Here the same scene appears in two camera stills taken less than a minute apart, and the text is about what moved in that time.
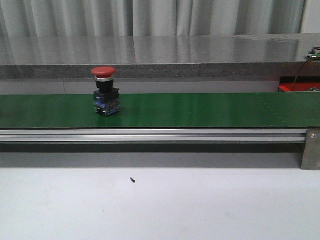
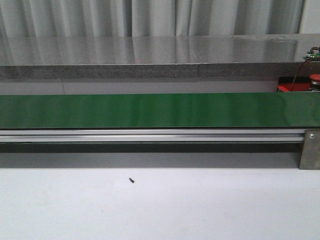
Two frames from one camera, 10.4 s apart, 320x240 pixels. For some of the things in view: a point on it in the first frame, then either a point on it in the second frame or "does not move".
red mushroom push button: x=106 y=97 to x=315 y=79
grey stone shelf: x=242 y=56 does not move
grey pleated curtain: x=149 y=18 does not move
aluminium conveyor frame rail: x=153 y=135 does not move
